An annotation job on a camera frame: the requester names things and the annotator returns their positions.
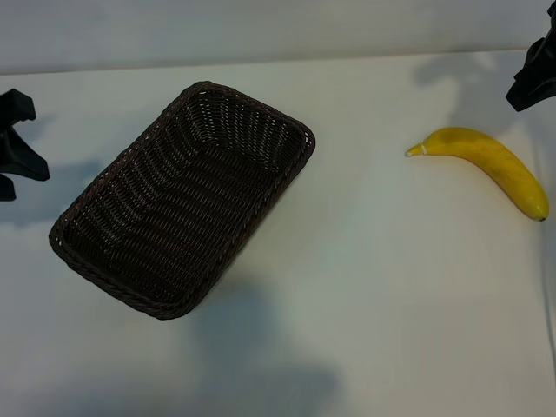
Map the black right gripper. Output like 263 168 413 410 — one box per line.
506 34 556 112

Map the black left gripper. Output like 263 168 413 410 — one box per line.
0 89 50 202

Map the yellow banana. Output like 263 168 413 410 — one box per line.
404 126 551 222

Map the dark brown wicker basket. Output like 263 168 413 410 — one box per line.
48 80 317 321

